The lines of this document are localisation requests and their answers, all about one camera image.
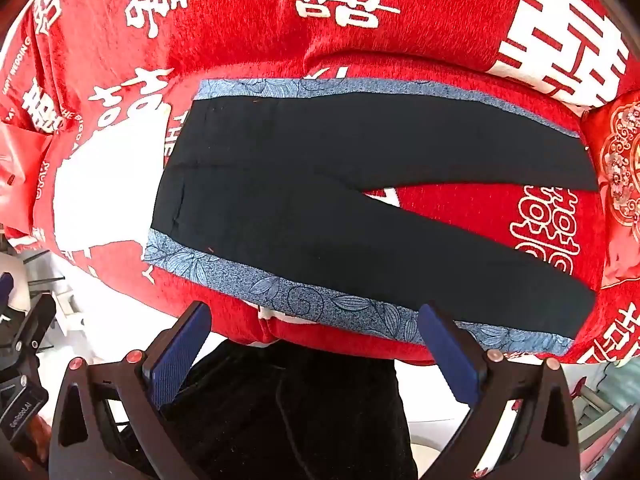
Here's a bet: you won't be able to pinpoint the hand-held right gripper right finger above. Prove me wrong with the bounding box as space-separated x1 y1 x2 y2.
417 302 583 480

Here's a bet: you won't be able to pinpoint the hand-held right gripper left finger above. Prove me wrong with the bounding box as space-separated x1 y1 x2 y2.
48 301 216 480

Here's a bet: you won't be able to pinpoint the black pants with blue trim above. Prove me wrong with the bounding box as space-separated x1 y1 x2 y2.
142 77 601 356

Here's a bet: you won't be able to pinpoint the person's left hand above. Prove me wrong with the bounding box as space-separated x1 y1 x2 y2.
27 412 52 463

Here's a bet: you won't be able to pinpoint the red plastic bag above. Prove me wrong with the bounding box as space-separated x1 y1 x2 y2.
0 120 55 233

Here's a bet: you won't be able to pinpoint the person's dark clothing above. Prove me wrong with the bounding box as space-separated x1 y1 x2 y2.
162 339 419 480

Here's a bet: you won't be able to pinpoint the grey metal rack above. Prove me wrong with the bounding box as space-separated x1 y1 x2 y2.
562 360 637 463

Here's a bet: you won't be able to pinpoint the red embroidered cushion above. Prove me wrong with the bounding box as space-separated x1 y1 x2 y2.
581 91 640 290

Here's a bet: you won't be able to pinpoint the red printed blanket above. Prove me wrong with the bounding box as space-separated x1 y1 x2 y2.
0 0 640 367

